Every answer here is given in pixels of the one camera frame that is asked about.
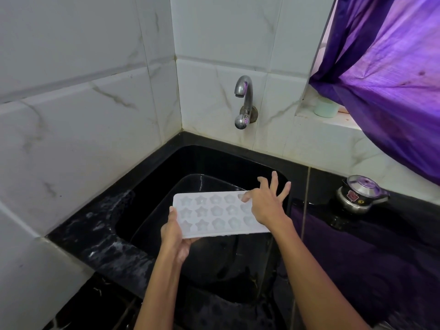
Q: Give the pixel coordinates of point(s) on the person's left hand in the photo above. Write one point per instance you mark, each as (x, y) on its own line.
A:
(173, 235)

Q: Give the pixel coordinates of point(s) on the person's right hand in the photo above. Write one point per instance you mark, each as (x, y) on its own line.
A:
(266, 207)

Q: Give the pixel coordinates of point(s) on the person's left thumb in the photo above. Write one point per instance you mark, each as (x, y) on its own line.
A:
(172, 216)

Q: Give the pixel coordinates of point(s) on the person's right middle finger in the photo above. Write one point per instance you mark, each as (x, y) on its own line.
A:
(274, 180)

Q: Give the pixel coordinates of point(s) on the person's right thumb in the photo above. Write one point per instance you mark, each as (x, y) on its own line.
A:
(248, 195)

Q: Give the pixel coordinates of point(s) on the white star ice tray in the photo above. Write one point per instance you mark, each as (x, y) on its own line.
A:
(215, 213)

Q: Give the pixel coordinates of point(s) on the person's right forearm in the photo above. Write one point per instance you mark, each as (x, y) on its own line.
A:
(318, 281)

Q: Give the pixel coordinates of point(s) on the person's left forearm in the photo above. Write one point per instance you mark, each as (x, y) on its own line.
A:
(161, 290)

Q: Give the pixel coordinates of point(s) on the black sink basin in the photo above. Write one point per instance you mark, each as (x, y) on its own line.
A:
(206, 233)

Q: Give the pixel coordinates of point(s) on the steel pressure cooker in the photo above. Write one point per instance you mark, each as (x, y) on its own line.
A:
(361, 195)

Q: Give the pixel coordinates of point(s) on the pale green cup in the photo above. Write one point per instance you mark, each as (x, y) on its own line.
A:
(326, 107)

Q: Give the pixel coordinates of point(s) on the purple curtain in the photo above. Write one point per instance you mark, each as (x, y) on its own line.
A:
(385, 75)

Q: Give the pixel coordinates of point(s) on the chrome wall tap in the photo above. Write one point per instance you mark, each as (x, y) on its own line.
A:
(244, 101)

